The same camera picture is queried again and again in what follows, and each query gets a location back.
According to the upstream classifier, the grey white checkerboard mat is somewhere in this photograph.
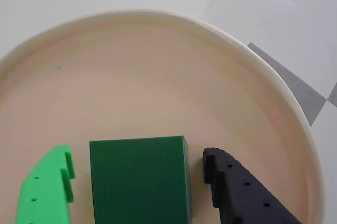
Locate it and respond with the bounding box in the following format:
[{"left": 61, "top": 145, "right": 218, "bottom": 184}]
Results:
[{"left": 189, "top": 0, "right": 337, "bottom": 130}]

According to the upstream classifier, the beige round plate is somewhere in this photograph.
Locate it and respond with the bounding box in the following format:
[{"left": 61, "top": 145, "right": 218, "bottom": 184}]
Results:
[{"left": 0, "top": 8, "right": 324, "bottom": 224}]

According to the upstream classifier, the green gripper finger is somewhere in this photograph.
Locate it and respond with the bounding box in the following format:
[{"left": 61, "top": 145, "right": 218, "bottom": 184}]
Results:
[{"left": 14, "top": 144, "right": 76, "bottom": 224}]

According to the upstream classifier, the dark green dice cube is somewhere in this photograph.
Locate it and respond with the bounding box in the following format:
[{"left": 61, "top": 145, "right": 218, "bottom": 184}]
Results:
[{"left": 88, "top": 135, "right": 193, "bottom": 224}]

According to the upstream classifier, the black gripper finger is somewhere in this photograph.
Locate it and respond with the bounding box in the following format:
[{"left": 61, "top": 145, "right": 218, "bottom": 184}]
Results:
[{"left": 202, "top": 147, "right": 303, "bottom": 224}]

